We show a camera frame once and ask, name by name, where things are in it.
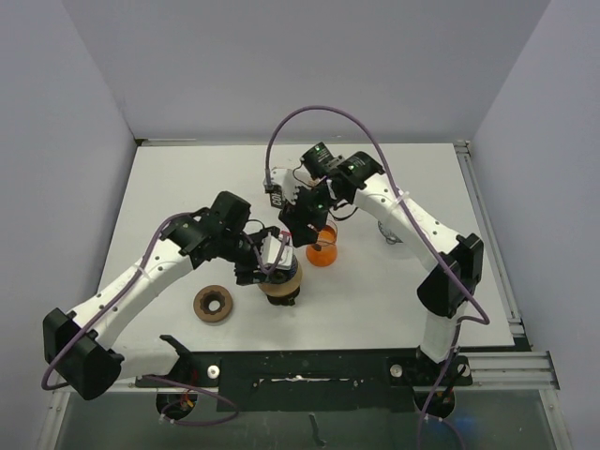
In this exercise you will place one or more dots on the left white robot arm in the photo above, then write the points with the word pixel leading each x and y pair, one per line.
pixel 78 345

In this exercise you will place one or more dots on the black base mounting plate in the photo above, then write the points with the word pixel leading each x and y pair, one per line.
pixel 315 381

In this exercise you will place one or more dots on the orange glass carafe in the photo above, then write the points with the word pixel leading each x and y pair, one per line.
pixel 325 251

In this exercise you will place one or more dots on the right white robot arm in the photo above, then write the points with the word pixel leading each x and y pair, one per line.
pixel 454 263

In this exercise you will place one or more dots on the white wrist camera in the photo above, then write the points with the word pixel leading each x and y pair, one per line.
pixel 276 253
pixel 280 179

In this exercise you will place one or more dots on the light wooden ring holder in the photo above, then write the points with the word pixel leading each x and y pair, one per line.
pixel 281 289

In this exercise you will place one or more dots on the grey glass dripper cone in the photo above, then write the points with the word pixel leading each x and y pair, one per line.
pixel 389 237

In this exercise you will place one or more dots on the dark green glass dripper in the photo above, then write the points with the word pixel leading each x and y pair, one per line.
pixel 286 300

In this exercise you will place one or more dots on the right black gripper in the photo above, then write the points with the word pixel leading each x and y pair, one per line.
pixel 295 217

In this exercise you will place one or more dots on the dark wooden ring holder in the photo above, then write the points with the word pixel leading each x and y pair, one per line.
pixel 213 304

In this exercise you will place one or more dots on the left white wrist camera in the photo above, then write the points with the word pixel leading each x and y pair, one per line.
pixel 276 253

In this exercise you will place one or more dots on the orange coffee filter box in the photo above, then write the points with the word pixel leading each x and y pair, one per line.
pixel 277 200

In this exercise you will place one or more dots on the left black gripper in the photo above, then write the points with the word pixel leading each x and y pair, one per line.
pixel 248 273

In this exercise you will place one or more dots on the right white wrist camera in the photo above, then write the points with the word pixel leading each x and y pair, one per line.
pixel 280 179

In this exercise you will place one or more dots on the blue glass dripper cone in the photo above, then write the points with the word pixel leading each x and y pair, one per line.
pixel 280 276

